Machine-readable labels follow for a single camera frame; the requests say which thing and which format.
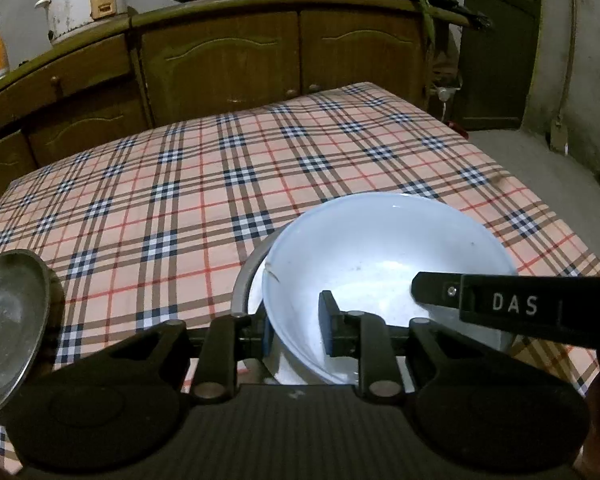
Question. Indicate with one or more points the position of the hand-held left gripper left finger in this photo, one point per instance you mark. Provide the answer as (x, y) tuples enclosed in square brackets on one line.
[(267, 335)]

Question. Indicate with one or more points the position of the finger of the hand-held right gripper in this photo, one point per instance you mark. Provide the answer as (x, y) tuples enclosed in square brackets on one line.
[(437, 290)]

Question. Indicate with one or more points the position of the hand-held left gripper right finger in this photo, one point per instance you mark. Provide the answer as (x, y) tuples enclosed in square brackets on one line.
[(331, 325)]

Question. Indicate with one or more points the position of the wide white bowl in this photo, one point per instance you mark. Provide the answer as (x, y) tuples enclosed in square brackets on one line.
[(380, 260)]

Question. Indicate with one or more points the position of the large steel bowl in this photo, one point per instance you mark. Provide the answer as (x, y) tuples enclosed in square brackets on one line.
[(10, 320)]

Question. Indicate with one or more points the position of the plaid tablecloth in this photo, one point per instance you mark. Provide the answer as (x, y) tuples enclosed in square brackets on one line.
[(180, 200)]

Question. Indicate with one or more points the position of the white socket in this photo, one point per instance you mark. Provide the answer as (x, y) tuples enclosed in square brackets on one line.
[(445, 93)]

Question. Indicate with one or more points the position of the dark green door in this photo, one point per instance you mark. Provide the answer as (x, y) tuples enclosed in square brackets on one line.
[(500, 50)]

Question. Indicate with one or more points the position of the wooden kitchen cabinet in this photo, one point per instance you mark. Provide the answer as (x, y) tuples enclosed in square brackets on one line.
[(220, 70)]

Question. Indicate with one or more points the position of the white rice cooker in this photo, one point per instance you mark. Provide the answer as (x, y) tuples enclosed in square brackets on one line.
[(82, 5)]

